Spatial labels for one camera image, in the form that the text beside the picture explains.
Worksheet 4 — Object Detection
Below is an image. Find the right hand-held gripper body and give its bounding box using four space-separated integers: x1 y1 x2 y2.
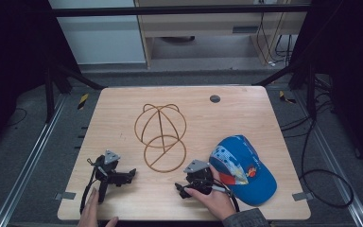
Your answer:
182 159 216 195

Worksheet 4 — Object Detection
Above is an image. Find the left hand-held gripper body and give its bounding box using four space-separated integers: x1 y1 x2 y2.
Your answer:
87 148 123 204

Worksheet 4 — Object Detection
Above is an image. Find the person's right hand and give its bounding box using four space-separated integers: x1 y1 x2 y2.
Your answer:
183 165 238 221

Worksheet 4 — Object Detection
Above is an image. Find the person's left hand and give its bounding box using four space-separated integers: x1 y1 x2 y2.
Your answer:
77 186 119 227

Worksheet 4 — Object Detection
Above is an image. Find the blue printed baseball cap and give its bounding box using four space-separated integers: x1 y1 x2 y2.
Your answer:
208 134 279 207

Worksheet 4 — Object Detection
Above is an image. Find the yellow black hazard tape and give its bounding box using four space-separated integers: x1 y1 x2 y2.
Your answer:
278 90 297 105
77 93 90 111

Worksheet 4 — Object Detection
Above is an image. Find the black metal stand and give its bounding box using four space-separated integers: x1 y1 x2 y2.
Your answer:
251 59 319 121
43 59 107 125

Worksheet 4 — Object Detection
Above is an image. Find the white cabinet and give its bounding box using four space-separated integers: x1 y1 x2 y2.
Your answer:
48 0 147 66

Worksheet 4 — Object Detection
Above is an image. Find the light wooden cabinet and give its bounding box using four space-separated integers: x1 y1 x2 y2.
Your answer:
133 0 312 69

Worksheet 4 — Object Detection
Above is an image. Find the black curtain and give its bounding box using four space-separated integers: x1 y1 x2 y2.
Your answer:
0 0 82 160
287 0 363 178

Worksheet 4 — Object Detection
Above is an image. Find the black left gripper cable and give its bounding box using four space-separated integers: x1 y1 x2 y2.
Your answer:
79 157 99 216

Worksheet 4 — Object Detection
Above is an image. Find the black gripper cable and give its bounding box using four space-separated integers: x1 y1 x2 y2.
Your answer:
79 157 99 216
210 178 241 213

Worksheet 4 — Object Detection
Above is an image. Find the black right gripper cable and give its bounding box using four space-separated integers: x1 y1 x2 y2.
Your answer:
210 178 241 213

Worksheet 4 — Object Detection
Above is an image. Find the grey table edge bracket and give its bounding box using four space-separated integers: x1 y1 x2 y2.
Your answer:
54 191 77 201
291 191 315 202

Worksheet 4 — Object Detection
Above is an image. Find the gold wire hat stand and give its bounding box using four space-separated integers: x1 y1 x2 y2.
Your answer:
133 102 188 174

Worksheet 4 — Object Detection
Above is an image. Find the aluminium floor rail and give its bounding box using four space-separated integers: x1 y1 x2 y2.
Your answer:
292 90 363 227
0 94 68 227

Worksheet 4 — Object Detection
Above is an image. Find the thin black floor cable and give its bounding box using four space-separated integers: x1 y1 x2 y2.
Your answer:
7 107 28 128

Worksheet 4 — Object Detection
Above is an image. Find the black looped floor cable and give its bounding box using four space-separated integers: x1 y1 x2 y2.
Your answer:
279 91 355 210

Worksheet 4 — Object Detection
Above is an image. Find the black hanging cables bundle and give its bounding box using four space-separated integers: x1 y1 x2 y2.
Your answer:
255 11 295 68

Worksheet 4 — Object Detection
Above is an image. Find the black horizontal frame bar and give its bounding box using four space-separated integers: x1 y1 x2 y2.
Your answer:
51 4 312 18

